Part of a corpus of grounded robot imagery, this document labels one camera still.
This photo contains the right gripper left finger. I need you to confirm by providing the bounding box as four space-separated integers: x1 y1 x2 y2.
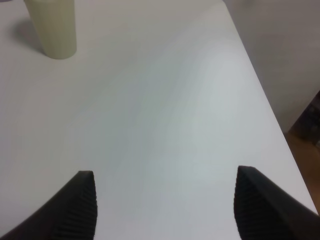
0 170 97 240

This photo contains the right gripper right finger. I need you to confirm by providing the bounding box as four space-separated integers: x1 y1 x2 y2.
233 165 320 240

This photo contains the pale green plastic cup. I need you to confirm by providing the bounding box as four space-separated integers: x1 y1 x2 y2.
24 0 77 60

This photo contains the dark furniture at floor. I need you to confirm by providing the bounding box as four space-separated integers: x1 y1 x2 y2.
289 92 320 147

